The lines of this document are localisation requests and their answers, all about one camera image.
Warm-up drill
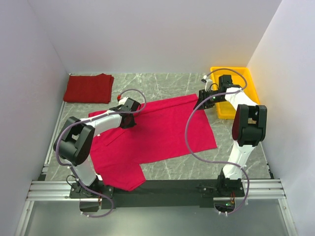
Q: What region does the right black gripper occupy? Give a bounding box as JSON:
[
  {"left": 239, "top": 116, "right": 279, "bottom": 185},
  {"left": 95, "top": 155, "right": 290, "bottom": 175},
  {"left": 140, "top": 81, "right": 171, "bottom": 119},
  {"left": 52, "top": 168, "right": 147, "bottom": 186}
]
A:
[{"left": 193, "top": 89, "right": 225, "bottom": 111}]

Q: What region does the pink t shirt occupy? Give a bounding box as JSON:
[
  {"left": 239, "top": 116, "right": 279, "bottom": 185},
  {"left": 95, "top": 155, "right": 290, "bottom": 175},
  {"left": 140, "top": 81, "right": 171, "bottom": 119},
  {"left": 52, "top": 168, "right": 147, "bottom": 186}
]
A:
[{"left": 90, "top": 94, "right": 217, "bottom": 191}]

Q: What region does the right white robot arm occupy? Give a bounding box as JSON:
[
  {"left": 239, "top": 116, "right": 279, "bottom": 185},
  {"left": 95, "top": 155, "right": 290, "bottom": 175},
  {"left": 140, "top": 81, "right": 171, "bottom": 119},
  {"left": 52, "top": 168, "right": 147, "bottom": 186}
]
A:
[{"left": 194, "top": 75, "right": 267, "bottom": 196}]

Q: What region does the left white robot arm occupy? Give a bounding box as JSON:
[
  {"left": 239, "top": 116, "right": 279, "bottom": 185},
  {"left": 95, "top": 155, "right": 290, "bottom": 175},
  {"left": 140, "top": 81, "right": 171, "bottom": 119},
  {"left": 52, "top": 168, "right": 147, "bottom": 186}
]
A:
[{"left": 53, "top": 97, "right": 141, "bottom": 198}]

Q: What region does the yellow plastic tray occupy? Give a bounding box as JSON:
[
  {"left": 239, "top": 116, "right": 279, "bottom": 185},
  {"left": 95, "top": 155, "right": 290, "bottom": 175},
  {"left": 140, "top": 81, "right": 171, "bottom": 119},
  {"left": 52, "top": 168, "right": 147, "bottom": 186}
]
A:
[{"left": 210, "top": 66, "right": 260, "bottom": 119}]

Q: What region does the folded dark red t shirt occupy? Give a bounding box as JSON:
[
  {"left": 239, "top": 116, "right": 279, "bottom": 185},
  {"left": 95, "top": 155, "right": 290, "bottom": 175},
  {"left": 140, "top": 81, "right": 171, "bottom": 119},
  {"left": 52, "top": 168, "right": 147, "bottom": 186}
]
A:
[{"left": 63, "top": 73, "right": 114, "bottom": 104}]

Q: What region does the black base beam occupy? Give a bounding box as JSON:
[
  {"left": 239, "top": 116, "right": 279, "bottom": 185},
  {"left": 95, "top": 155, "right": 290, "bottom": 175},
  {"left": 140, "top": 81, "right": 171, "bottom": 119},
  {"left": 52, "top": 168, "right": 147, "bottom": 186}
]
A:
[{"left": 68, "top": 178, "right": 247, "bottom": 209}]

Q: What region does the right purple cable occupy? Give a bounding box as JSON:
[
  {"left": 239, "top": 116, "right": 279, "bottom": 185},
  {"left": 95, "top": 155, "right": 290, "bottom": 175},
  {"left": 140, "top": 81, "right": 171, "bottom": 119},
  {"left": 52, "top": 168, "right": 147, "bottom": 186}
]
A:
[{"left": 184, "top": 68, "right": 251, "bottom": 216}]

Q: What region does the purple cable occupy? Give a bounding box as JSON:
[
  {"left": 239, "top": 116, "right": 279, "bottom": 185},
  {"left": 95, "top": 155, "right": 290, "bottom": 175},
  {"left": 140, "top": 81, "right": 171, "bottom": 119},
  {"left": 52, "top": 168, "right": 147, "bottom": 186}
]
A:
[
  {"left": 184, "top": 68, "right": 251, "bottom": 216},
  {"left": 55, "top": 88, "right": 147, "bottom": 218}
]

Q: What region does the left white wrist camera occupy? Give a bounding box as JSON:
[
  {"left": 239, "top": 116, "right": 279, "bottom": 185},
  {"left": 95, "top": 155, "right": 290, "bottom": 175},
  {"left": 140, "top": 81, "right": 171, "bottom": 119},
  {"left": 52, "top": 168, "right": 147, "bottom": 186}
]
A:
[{"left": 117, "top": 94, "right": 128, "bottom": 105}]

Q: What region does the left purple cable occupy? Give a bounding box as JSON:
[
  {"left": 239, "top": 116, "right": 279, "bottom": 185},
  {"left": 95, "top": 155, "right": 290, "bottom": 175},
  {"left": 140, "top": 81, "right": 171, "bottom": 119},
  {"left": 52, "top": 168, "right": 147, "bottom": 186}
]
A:
[{"left": 55, "top": 88, "right": 147, "bottom": 218}]

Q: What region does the aluminium frame rail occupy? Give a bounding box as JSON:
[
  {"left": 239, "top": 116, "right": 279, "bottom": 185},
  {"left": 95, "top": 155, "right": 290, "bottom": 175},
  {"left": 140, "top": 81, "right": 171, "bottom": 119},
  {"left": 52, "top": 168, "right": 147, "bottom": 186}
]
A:
[{"left": 14, "top": 100, "right": 296, "bottom": 236}]

